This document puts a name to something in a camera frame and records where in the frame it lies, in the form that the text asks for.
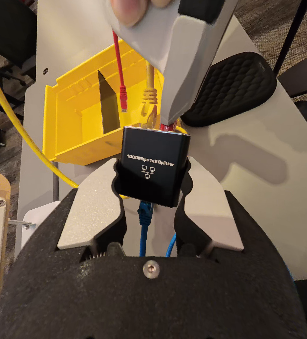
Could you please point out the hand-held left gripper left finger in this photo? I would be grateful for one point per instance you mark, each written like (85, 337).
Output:
(95, 206)

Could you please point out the yellow plastic bin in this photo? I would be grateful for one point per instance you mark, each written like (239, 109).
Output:
(71, 127)

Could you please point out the black wrist rest pad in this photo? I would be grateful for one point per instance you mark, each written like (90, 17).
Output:
(230, 87)

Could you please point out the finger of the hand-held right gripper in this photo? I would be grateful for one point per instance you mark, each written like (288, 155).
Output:
(190, 66)

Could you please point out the black office chair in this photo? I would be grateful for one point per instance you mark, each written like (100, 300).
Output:
(7, 31)

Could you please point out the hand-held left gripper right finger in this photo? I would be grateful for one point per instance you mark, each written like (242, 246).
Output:
(209, 211)

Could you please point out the person's right hand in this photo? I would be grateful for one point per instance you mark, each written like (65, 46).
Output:
(129, 10)

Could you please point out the white sign stand base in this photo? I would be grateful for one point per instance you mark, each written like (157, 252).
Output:
(39, 214)

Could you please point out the black ethernet splitter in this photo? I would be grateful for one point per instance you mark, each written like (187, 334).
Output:
(153, 172)

